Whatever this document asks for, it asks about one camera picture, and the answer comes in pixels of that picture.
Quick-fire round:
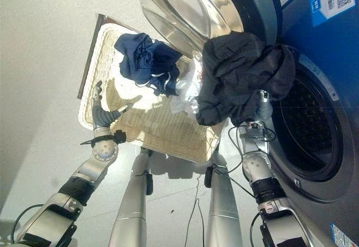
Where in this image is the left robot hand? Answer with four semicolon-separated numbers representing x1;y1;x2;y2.
90;80;135;131

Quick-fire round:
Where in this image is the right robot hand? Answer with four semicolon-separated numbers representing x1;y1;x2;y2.
253;89;273;124

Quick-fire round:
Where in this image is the dark grey garment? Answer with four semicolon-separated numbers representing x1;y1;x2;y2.
195;31;297;127

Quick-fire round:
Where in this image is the blue grey washing machine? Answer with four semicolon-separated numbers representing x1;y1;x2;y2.
263;0;359;247

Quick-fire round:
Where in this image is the washing machine glass door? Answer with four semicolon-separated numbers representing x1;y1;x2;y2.
134;0;284;60

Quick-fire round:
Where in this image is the black left wrist clamp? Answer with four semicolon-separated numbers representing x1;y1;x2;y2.
80;130;127;148

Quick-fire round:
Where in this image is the cream wicker laundry basket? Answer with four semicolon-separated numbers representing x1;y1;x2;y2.
77;22;222;163

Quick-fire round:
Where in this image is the navy blue garment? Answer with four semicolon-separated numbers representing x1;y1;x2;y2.
114;33;183;98

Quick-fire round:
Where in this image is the white garment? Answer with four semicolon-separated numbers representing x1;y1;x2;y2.
169;58;206;118

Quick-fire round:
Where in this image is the silver right robot leg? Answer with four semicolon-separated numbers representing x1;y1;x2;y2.
204;151;243;247

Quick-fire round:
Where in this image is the small blue warning sticker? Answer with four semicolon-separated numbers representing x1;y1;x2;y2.
329;223;358;247

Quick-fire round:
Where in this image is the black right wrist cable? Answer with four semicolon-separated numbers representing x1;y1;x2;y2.
227;125;278;175

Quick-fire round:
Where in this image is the thin black hanging cable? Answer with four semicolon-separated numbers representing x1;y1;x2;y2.
183;173;208;247

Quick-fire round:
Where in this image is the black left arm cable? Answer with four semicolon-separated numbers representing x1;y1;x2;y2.
11;204;44;244

